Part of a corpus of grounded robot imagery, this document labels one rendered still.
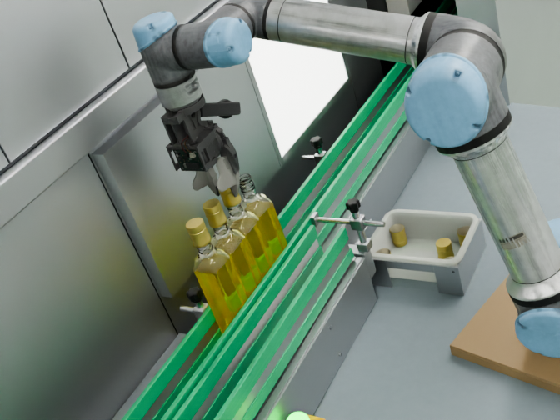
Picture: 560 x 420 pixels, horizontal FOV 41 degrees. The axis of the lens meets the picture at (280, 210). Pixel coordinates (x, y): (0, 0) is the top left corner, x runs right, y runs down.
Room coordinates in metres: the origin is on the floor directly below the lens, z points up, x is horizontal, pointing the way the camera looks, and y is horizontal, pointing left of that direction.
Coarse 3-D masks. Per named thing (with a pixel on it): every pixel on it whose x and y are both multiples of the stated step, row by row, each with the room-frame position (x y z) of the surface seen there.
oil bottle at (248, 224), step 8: (248, 216) 1.24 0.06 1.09; (256, 216) 1.25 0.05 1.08; (232, 224) 1.23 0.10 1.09; (240, 224) 1.22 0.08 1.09; (248, 224) 1.23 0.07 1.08; (256, 224) 1.24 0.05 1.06; (248, 232) 1.22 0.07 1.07; (256, 232) 1.23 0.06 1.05; (248, 240) 1.21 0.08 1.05; (256, 240) 1.23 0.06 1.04; (264, 240) 1.25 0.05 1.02; (256, 248) 1.22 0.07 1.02; (264, 248) 1.24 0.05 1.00; (256, 256) 1.22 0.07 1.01; (264, 256) 1.23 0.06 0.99; (272, 256) 1.25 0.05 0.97; (256, 264) 1.22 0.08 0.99; (264, 264) 1.23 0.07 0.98; (272, 264) 1.24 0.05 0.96; (264, 272) 1.22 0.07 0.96
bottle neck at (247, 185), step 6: (246, 174) 1.30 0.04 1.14; (240, 180) 1.29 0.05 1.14; (246, 180) 1.28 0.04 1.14; (252, 180) 1.30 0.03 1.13; (240, 186) 1.29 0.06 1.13; (246, 186) 1.28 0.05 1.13; (252, 186) 1.29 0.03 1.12; (246, 192) 1.28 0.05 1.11; (252, 192) 1.28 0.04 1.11; (246, 198) 1.29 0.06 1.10; (252, 198) 1.28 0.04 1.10
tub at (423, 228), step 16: (416, 224) 1.41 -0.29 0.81; (432, 224) 1.39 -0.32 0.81; (448, 224) 1.36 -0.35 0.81; (464, 224) 1.34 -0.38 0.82; (384, 240) 1.40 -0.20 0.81; (416, 240) 1.41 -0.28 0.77; (432, 240) 1.38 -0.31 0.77; (464, 240) 1.26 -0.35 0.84; (384, 256) 1.30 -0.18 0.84; (400, 256) 1.28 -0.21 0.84; (416, 256) 1.35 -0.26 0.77; (432, 256) 1.33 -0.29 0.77
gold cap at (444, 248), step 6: (438, 240) 1.32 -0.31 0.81; (444, 240) 1.31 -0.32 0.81; (450, 240) 1.31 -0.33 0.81; (438, 246) 1.30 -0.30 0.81; (444, 246) 1.29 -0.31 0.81; (450, 246) 1.30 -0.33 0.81; (438, 252) 1.30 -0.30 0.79; (444, 252) 1.29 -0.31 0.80; (450, 252) 1.29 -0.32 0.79; (438, 258) 1.31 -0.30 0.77
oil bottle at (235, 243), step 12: (216, 240) 1.19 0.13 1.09; (228, 240) 1.18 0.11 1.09; (240, 240) 1.19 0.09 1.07; (228, 252) 1.17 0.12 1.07; (240, 252) 1.18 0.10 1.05; (240, 264) 1.17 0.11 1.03; (252, 264) 1.20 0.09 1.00; (240, 276) 1.17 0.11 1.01; (252, 276) 1.19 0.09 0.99; (252, 288) 1.18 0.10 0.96
